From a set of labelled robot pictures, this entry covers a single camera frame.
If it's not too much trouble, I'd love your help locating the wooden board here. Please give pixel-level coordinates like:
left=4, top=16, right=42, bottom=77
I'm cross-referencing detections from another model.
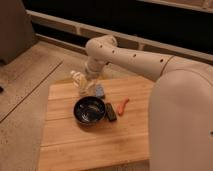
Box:
left=38, top=77, right=153, bottom=171

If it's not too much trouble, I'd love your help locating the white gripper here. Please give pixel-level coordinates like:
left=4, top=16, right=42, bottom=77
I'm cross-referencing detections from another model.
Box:
left=85, top=63, right=103, bottom=80

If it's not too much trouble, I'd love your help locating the white cup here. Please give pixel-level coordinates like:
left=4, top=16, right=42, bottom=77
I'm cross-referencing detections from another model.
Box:
left=79, top=86, right=95, bottom=97

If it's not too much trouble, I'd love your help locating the orange carrot toy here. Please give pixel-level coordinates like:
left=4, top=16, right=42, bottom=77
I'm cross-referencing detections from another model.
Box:
left=117, top=98, right=129, bottom=116

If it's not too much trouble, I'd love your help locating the grey cabinet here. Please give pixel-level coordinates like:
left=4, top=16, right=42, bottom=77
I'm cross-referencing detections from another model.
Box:
left=0, top=0, right=37, bottom=64

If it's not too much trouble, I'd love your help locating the blue sponge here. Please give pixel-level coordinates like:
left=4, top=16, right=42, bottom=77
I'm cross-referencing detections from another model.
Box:
left=95, top=84, right=105, bottom=98

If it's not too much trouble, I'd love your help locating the white bottle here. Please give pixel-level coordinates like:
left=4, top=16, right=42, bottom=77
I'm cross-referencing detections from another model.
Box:
left=70, top=70, right=87, bottom=90

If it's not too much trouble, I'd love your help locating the dark ceramic bowl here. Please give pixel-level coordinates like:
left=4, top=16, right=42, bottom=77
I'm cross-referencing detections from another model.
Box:
left=73, top=96, right=106, bottom=125

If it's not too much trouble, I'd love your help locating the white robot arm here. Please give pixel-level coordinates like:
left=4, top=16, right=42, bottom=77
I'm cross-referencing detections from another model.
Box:
left=86, top=35, right=213, bottom=171

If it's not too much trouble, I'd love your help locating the black rectangular block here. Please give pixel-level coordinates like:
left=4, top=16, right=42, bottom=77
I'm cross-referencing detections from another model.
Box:
left=106, top=103, right=117, bottom=121

